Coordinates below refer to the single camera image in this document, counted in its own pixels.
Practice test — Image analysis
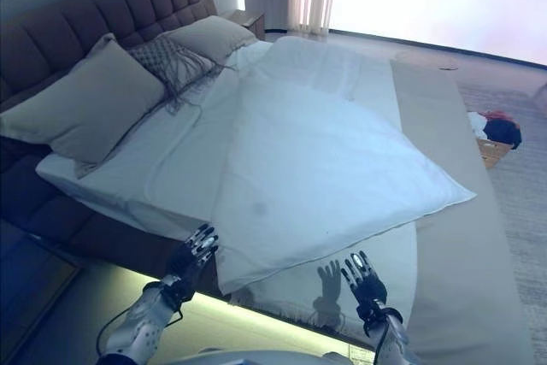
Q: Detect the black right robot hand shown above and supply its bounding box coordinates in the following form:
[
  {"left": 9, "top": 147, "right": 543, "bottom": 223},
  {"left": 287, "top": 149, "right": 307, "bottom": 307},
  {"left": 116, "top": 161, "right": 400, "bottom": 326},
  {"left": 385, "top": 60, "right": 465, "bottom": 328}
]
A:
[{"left": 340, "top": 250, "right": 389, "bottom": 311}]

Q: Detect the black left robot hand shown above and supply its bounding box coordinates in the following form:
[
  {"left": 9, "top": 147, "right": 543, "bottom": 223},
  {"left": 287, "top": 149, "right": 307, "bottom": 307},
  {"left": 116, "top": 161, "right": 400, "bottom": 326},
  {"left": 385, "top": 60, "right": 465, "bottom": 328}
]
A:
[{"left": 164, "top": 222, "right": 221, "bottom": 286}]

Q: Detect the white duvet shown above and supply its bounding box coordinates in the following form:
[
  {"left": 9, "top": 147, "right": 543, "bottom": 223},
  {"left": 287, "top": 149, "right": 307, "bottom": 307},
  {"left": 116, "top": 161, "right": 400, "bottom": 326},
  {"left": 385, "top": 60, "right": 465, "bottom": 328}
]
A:
[{"left": 212, "top": 35, "right": 478, "bottom": 296}]

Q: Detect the beige bed runner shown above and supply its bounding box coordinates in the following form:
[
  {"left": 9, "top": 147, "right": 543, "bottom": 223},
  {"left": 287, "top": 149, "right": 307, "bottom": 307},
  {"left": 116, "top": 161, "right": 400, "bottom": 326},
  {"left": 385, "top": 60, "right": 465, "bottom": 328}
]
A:
[{"left": 391, "top": 58, "right": 535, "bottom": 365}]

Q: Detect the silver robot torso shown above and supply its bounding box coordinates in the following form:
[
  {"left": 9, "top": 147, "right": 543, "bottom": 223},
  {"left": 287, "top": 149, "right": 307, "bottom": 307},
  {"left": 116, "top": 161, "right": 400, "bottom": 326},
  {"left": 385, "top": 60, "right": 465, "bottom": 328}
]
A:
[{"left": 187, "top": 345, "right": 356, "bottom": 365}]

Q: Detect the wooden nightstand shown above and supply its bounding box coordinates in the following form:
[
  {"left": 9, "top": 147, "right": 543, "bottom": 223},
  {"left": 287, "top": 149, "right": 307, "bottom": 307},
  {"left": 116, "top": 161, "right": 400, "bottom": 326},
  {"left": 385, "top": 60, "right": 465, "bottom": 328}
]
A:
[
  {"left": 221, "top": 9, "right": 266, "bottom": 39},
  {"left": 0, "top": 219, "right": 82, "bottom": 365}
]

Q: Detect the pale grey floor rug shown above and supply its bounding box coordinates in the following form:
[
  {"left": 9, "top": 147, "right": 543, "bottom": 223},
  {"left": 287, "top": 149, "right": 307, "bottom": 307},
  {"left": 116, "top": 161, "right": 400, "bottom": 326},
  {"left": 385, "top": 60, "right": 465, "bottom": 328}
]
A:
[{"left": 459, "top": 82, "right": 547, "bottom": 365}]

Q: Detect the large beige pillow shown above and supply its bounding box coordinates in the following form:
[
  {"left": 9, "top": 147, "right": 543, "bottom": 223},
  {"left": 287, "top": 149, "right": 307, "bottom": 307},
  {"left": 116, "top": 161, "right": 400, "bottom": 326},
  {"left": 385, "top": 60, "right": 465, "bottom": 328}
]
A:
[
  {"left": 0, "top": 32, "right": 166, "bottom": 178},
  {"left": 156, "top": 15, "right": 257, "bottom": 62}
]

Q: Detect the white garment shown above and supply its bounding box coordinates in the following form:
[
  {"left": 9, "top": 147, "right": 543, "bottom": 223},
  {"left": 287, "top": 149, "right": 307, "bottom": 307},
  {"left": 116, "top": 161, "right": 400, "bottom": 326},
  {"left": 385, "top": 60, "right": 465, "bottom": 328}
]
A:
[{"left": 466, "top": 110, "right": 488, "bottom": 139}]

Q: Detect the woven grey fringed cushion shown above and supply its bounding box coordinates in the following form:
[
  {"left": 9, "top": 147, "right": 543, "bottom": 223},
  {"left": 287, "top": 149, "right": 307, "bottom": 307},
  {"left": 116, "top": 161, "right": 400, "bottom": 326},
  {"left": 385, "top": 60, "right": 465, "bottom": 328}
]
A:
[{"left": 127, "top": 35, "right": 240, "bottom": 116}]

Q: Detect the black garment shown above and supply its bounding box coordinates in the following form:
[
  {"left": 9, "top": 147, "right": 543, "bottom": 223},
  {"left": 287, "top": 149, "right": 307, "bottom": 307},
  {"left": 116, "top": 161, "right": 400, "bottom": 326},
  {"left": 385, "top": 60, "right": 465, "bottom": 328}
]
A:
[{"left": 485, "top": 118, "right": 523, "bottom": 152}]

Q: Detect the red garment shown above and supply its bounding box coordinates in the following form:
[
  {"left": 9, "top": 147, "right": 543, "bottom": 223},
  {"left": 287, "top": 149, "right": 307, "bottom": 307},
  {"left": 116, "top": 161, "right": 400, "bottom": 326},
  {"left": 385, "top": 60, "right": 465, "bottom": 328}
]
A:
[{"left": 482, "top": 109, "right": 516, "bottom": 123}]

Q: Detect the tufted upholstered headboard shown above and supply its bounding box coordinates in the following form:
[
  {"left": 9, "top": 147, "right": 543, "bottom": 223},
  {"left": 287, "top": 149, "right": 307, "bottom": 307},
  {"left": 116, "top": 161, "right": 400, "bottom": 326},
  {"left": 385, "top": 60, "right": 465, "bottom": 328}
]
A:
[{"left": 0, "top": 0, "right": 219, "bottom": 105}]

